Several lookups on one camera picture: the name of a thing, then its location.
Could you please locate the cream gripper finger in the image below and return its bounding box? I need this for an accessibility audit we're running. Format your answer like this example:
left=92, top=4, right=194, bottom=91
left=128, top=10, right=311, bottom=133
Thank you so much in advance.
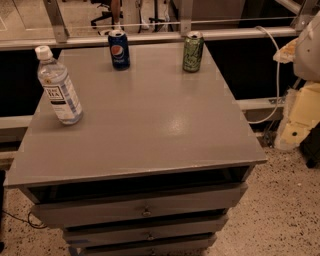
left=273, top=38, right=297, bottom=64

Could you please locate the blue pepsi can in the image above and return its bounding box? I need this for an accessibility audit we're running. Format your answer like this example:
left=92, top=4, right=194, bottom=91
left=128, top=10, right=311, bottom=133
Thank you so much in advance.
left=108, top=30, right=130, bottom=70

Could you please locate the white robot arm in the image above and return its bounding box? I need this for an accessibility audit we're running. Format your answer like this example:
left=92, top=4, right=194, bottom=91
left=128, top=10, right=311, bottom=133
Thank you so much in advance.
left=273, top=11, right=320, bottom=82

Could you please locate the green soda can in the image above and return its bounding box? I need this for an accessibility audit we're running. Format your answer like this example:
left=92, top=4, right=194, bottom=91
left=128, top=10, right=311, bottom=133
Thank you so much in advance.
left=182, top=31, right=204, bottom=72

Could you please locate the clear plastic water bottle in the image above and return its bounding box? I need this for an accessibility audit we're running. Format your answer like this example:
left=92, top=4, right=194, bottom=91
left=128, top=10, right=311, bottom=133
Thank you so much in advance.
left=35, top=46, right=83, bottom=125

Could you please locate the grey drawer cabinet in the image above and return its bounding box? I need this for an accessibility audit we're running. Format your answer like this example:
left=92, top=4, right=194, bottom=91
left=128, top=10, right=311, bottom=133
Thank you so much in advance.
left=4, top=42, right=268, bottom=256

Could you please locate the black office chair base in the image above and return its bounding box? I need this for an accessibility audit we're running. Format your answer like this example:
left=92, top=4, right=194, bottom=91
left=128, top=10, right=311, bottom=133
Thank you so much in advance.
left=91, top=0, right=123, bottom=29

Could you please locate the bottom grey drawer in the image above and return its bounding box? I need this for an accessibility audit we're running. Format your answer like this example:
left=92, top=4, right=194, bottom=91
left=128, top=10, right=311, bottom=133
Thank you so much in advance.
left=69, top=233, right=216, bottom=256

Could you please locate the grey drawer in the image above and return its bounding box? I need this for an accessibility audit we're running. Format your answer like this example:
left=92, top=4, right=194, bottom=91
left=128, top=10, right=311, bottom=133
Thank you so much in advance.
left=69, top=233, right=216, bottom=256
left=32, top=182, right=248, bottom=228
left=63, top=214, right=228, bottom=248

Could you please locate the top grey drawer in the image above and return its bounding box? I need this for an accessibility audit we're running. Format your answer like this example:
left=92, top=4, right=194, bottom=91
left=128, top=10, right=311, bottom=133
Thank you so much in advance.
left=32, top=182, right=248, bottom=228

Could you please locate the middle grey drawer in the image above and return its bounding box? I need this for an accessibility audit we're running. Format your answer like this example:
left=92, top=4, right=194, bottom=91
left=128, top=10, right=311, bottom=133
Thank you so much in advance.
left=63, top=214, right=228, bottom=248

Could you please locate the white cable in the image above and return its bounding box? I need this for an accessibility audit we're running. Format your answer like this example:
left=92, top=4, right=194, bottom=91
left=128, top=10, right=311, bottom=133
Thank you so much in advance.
left=247, top=25, right=283, bottom=125

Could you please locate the black floor cable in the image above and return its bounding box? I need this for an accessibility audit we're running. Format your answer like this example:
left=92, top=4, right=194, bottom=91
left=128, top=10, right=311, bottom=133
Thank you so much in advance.
left=1, top=209, right=48, bottom=230

